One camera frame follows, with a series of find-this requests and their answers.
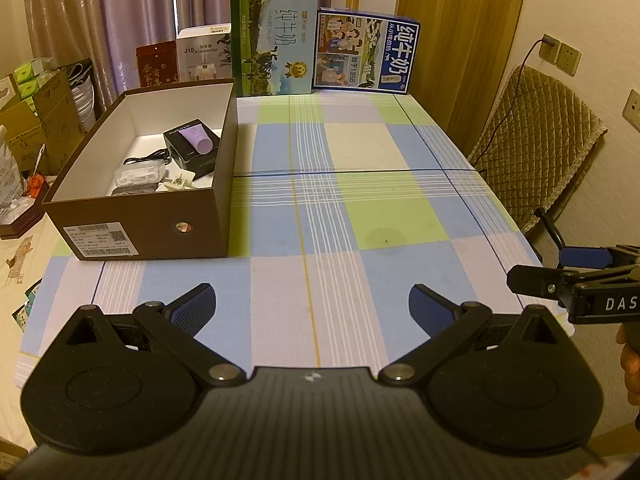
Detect white appliance box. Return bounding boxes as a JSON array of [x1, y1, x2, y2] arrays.
[[176, 25, 235, 83]]

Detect beige printed cloth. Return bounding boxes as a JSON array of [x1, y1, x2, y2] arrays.
[[0, 210, 66, 441]]

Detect black product box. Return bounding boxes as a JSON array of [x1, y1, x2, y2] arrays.
[[163, 119, 223, 181]]

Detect white tissue box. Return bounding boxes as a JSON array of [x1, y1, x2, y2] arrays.
[[0, 74, 21, 111]]

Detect white plastic bag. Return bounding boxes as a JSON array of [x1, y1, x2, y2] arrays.
[[0, 127, 26, 221]]

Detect white paper bags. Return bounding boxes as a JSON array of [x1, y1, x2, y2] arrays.
[[65, 57, 98, 121]]

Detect dark red gift box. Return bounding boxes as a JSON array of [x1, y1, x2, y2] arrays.
[[136, 42, 180, 92]]

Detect beige wall socket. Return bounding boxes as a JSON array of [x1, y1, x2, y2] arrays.
[[557, 42, 582, 76], [539, 34, 561, 63]]

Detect green milk carton box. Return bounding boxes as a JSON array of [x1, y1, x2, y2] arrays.
[[230, 0, 318, 98]]

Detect plain cardboard box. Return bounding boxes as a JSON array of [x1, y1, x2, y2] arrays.
[[32, 67, 86, 173], [0, 102, 46, 171]]

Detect purple cosmetic tube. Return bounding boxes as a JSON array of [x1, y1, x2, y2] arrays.
[[181, 124, 217, 155]]

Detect brown cardboard shoe box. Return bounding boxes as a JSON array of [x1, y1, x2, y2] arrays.
[[41, 81, 239, 262]]

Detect green tissue packs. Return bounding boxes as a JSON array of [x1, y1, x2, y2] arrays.
[[14, 57, 58, 98]]

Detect person's right hand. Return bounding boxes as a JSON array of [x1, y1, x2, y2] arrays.
[[619, 342, 640, 411]]

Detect blue milk carton box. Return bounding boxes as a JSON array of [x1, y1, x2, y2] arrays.
[[311, 7, 422, 95]]

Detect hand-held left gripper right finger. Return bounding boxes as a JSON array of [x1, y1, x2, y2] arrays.
[[377, 284, 561, 387]]

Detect mauve curtain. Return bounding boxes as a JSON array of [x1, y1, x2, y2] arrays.
[[22, 0, 336, 111]]

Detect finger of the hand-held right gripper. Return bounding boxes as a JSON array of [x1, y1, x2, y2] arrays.
[[506, 264, 582, 306], [557, 244, 640, 271]]

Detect plaid tablecloth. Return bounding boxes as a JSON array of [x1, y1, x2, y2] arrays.
[[15, 92, 576, 396]]

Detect beige wall switch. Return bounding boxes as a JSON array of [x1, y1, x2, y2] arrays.
[[621, 89, 640, 135]]

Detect chair with quilted cover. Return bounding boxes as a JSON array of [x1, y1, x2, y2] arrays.
[[467, 64, 608, 266]]

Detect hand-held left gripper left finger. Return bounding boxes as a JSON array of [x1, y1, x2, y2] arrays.
[[65, 282, 248, 388]]

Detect clear box of floss picks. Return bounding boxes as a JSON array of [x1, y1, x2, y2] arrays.
[[114, 161, 165, 192]]

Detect dark wooden tray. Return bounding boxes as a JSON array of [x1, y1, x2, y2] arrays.
[[0, 192, 51, 240]]

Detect black charger cable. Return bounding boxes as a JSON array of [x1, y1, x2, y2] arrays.
[[467, 35, 551, 166]]

